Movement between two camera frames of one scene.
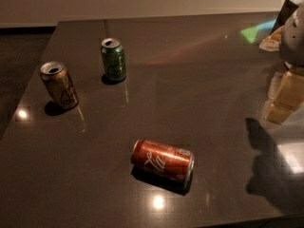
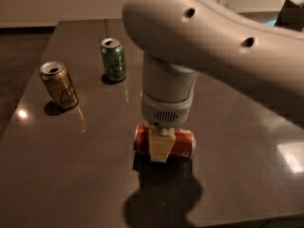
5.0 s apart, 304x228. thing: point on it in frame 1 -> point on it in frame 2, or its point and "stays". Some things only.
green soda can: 113,57 stays
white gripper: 293,40 -> 165,112
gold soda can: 60,85 stays
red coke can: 164,166 -> 183,149
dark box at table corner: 286,11 stays
